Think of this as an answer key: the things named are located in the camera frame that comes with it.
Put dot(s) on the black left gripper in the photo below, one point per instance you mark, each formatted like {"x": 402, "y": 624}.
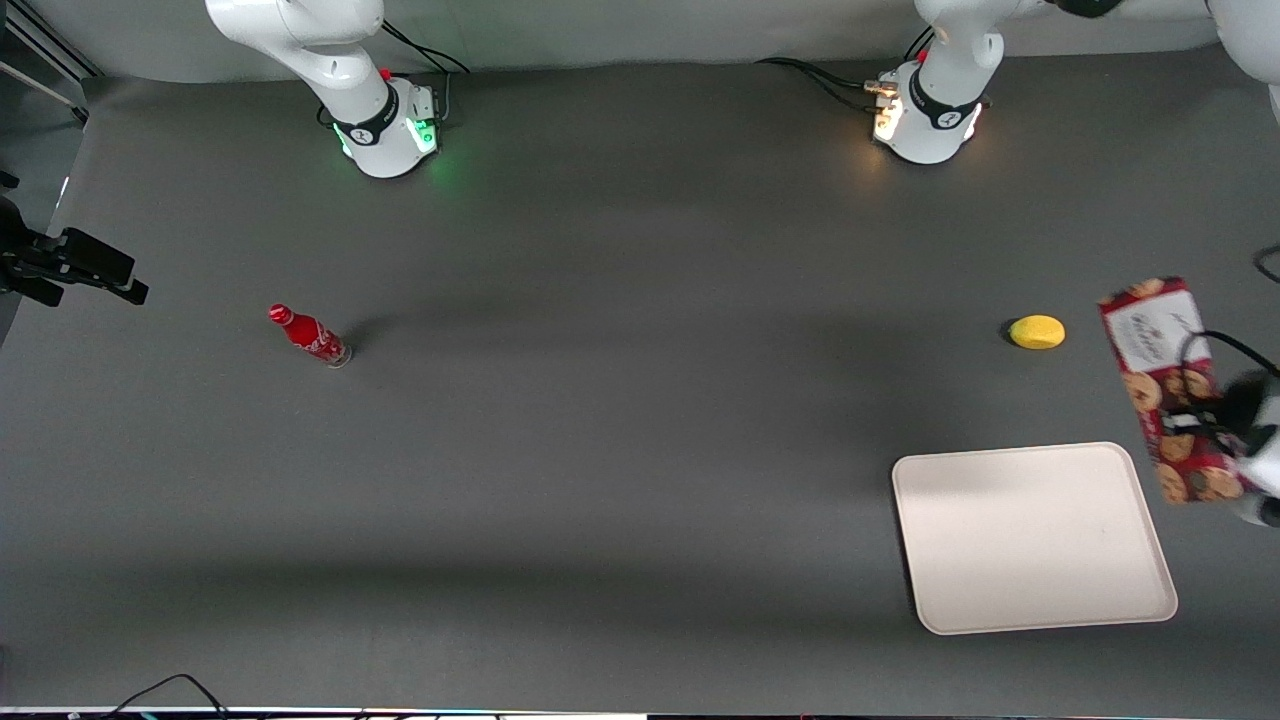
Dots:
{"x": 1245, "y": 402}

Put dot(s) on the beige plastic tray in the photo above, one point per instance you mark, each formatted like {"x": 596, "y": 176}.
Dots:
{"x": 1030, "y": 538}

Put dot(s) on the red cookie box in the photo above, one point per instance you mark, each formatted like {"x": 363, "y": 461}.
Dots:
{"x": 1150, "y": 340}

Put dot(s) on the red cola bottle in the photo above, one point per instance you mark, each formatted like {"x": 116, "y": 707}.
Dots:
{"x": 310, "y": 336}

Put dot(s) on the aluminium frame rail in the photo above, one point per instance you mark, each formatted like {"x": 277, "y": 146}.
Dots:
{"x": 45, "y": 45}

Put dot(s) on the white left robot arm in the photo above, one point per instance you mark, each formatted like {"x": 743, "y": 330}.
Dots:
{"x": 935, "y": 135}

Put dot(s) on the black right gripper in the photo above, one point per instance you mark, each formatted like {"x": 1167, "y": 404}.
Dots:
{"x": 22, "y": 257}

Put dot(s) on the yellow lemon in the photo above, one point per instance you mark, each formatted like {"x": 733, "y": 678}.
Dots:
{"x": 1037, "y": 332}

